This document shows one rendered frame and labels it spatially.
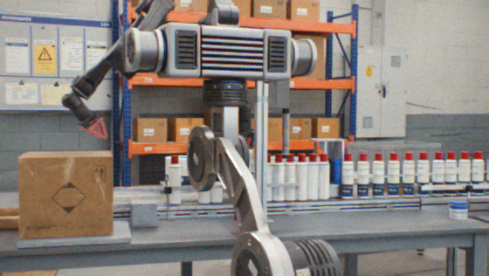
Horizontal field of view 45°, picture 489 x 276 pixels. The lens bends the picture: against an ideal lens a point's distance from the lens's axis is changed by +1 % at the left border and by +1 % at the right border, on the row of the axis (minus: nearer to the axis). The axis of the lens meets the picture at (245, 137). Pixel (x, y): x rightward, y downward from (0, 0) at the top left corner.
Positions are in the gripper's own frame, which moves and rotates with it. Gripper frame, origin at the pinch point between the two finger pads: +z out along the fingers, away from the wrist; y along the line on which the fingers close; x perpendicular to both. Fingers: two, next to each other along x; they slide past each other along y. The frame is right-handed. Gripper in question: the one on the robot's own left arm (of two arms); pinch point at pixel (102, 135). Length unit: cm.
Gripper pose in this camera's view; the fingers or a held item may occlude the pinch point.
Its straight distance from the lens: 230.9
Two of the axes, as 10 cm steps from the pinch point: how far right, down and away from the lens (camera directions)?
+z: 5.7, 7.6, 3.0
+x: -7.0, 6.4, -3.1
